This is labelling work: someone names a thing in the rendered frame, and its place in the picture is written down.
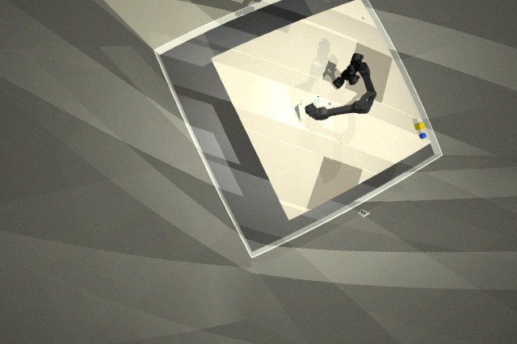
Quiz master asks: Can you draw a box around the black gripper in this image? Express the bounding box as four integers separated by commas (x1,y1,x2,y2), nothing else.
333,69,350,88

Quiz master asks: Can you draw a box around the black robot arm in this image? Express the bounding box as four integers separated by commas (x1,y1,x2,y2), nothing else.
305,53,376,121

